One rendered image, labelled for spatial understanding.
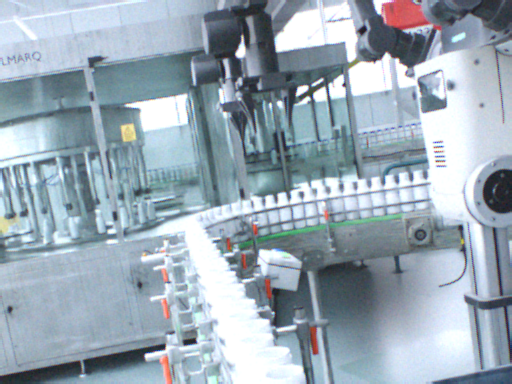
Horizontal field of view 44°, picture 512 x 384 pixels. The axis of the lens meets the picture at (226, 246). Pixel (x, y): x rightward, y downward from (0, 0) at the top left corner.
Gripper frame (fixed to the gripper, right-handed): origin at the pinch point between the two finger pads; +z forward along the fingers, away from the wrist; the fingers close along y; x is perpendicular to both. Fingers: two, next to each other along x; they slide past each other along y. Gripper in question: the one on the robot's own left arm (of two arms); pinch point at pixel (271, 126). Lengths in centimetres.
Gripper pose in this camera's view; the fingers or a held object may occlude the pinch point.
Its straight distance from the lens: 120.2
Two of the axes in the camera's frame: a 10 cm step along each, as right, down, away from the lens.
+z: 1.5, 9.8, 1.2
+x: -0.9, -1.1, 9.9
